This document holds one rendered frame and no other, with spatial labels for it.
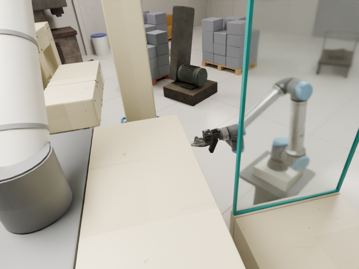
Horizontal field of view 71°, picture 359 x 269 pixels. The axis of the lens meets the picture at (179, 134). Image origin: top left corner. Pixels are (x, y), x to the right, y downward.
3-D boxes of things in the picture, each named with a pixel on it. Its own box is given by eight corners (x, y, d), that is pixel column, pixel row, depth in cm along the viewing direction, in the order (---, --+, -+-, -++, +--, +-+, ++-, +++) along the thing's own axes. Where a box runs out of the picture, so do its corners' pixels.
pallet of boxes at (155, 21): (170, 56, 777) (166, 12, 710) (148, 63, 734) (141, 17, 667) (147, 49, 858) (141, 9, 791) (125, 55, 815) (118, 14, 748)
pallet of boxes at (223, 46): (201, 65, 683) (201, 19, 620) (220, 58, 725) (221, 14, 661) (238, 75, 606) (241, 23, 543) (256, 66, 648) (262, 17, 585)
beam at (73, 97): (101, 126, 121) (93, 97, 113) (45, 135, 117) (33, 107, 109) (105, 81, 171) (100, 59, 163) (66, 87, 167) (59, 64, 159)
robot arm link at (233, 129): (247, 137, 172) (246, 125, 167) (229, 143, 171) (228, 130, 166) (241, 131, 180) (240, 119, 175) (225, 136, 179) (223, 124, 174)
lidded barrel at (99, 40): (106, 50, 882) (101, 32, 848) (113, 53, 848) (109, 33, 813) (92, 54, 854) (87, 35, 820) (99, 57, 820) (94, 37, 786)
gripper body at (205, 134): (200, 131, 172) (217, 126, 173) (202, 141, 177) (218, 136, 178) (204, 136, 166) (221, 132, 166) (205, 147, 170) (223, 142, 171)
